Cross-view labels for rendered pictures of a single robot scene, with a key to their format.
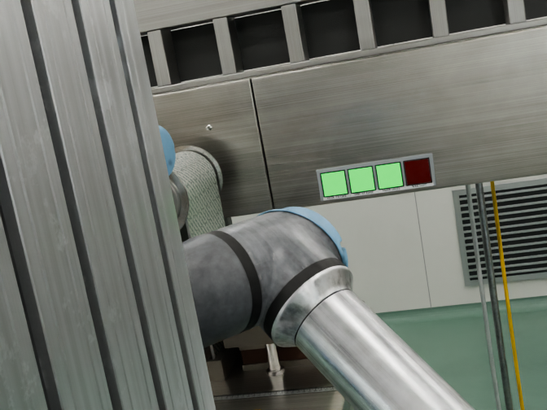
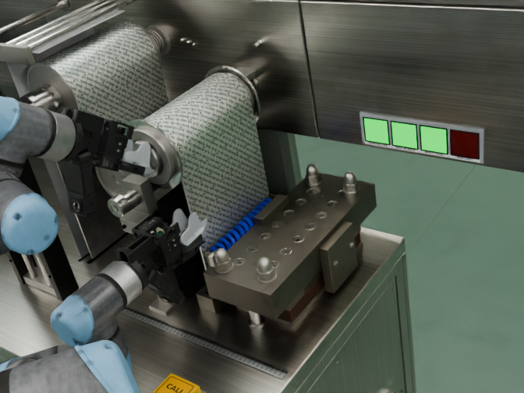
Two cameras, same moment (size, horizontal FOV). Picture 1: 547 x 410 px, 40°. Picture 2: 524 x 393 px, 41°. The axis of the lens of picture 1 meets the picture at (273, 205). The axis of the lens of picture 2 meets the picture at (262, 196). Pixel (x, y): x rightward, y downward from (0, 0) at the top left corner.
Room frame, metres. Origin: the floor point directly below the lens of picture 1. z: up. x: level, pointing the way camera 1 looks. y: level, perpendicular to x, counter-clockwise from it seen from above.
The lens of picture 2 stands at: (0.44, -0.52, 1.84)
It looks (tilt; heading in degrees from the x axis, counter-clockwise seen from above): 31 degrees down; 29
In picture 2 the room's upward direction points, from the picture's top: 11 degrees counter-clockwise
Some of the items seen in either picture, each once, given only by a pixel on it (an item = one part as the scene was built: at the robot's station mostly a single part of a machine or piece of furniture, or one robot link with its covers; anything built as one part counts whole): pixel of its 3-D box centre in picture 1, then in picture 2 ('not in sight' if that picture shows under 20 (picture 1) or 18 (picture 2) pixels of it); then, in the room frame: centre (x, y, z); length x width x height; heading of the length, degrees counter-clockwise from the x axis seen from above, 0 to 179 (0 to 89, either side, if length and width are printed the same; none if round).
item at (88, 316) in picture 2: not in sight; (88, 312); (1.10, 0.22, 1.11); 0.11 x 0.08 x 0.09; 168
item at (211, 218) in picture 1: (212, 252); (229, 189); (1.49, 0.14, 1.11); 0.23 x 0.01 x 0.18; 168
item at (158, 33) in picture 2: not in sight; (148, 44); (1.72, 0.41, 1.34); 0.07 x 0.07 x 0.07; 78
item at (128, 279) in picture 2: not in sight; (119, 282); (1.18, 0.21, 1.11); 0.08 x 0.05 x 0.08; 78
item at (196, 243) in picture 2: not in sight; (183, 249); (1.31, 0.15, 1.09); 0.09 x 0.05 x 0.02; 166
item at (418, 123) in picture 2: (375, 177); (419, 136); (1.61, -0.23, 1.19); 0.25 x 0.01 x 0.07; 78
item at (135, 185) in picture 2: not in sight; (149, 248); (1.35, 0.27, 1.05); 0.06 x 0.05 x 0.31; 168
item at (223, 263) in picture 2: not in sight; (221, 258); (1.34, 0.10, 1.05); 0.04 x 0.04 x 0.04
